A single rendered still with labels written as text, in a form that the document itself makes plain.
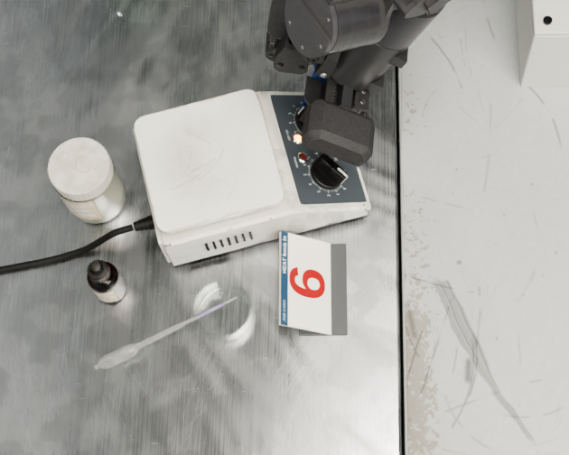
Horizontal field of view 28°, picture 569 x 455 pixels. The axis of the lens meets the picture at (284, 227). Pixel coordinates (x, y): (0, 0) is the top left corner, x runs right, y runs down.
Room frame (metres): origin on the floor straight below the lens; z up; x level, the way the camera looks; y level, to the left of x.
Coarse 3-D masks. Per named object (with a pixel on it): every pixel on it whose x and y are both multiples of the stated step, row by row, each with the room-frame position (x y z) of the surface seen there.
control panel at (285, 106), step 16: (272, 96) 0.50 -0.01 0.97; (288, 96) 0.50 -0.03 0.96; (288, 112) 0.49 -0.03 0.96; (288, 128) 0.47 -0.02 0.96; (288, 144) 0.45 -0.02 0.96; (288, 160) 0.43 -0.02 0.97; (336, 160) 0.43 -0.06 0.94; (304, 176) 0.42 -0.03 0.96; (352, 176) 0.42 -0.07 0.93; (304, 192) 0.40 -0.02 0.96; (320, 192) 0.40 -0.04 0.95; (336, 192) 0.40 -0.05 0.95; (352, 192) 0.40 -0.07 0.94
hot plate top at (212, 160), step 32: (224, 96) 0.50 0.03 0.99; (256, 96) 0.49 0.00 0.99; (160, 128) 0.48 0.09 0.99; (192, 128) 0.47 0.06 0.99; (224, 128) 0.47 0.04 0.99; (256, 128) 0.46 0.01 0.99; (160, 160) 0.45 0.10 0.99; (192, 160) 0.44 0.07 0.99; (224, 160) 0.44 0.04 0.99; (256, 160) 0.43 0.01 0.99; (160, 192) 0.42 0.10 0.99; (192, 192) 0.41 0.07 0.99; (224, 192) 0.40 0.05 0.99; (256, 192) 0.40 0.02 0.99; (160, 224) 0.39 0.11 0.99; (192, 224) 0.38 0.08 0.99
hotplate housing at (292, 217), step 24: (264, 96) 0.50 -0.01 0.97; (288, 168) 0.42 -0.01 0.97; (288, 192) 0.40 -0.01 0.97; (240, 216) 0.39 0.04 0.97; (264, 216) 0.38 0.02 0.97; (288, 216) 0.38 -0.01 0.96; (312, 216) 0.38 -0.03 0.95; (336, 216) 0.38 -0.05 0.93; (360, 216) 0.38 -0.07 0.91; (168, 240) 0.38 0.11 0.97; (192, 240) 0.37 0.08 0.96; (216, 240) 0.38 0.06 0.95; (240, 240) 0.38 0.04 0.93; (264, 240) 0.38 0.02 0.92
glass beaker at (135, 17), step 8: (104, 0) 0.67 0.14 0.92; (112, 0) 0.68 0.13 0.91; (120, 0) 0.68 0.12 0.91; (128, 0) 0.68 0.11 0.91; (136, 0) 0.68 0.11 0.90; (144, 0) 0.64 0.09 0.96; (152, 0) 0.65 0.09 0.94; (112, 8) 0.67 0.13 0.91; (120, 8) 0.67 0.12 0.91; (128, 8) 0.67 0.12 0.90; (136, 8) 0.67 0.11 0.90; (144, 8) 0.66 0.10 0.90; (152, 8) 0.64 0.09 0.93; (120, 16) 0.66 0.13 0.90; (128, 16) 0.66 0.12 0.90; (136, 16) 0.66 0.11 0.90; (144, 16) 0.65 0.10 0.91; (152, 16) 0.64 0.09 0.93
